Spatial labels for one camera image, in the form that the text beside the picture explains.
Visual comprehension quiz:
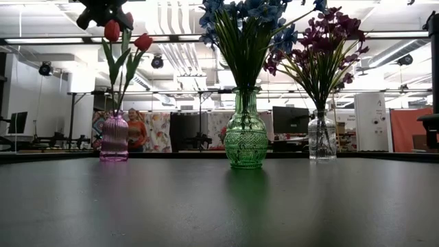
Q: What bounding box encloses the black metal rack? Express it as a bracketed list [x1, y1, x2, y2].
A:
[67, 91, 99, 150]

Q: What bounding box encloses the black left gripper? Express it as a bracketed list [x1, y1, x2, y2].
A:
[75, 0, 133, 32]

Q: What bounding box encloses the black curtain panel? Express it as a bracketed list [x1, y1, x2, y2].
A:
[169, 112, 209, 152]

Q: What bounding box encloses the clear glass vase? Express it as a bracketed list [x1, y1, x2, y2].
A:
[307, 109, 337, 162]

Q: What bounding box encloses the white cabinet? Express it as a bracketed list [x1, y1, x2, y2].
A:
[354, 93, 394, 152]

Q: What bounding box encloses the black computer monitor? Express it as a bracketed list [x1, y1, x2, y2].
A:
[272, 106, 311, 134]
[7, 110, 29, 135]

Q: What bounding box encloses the orange partition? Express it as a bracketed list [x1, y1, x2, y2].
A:
[390, 108, 434, 154]

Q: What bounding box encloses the black ceiling spotlight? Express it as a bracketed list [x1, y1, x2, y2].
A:
[396, 54, 414, 67]
[150, 54, 165, 71]
[38, 60, 54, 77]

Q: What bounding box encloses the green patterned glass vase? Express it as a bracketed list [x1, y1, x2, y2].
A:
[223, 86, 269, 169]

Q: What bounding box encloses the person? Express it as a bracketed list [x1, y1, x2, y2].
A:
[126, 108, 149, 153]

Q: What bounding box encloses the white floral cloth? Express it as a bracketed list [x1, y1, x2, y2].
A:
[143, 112, 172, 154]

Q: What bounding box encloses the pink ribbed glass vase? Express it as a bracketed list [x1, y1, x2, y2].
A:
[99, 110, 130, 163]

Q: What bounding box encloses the black table mat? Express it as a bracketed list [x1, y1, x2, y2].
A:
[0, 156, 439, 247]

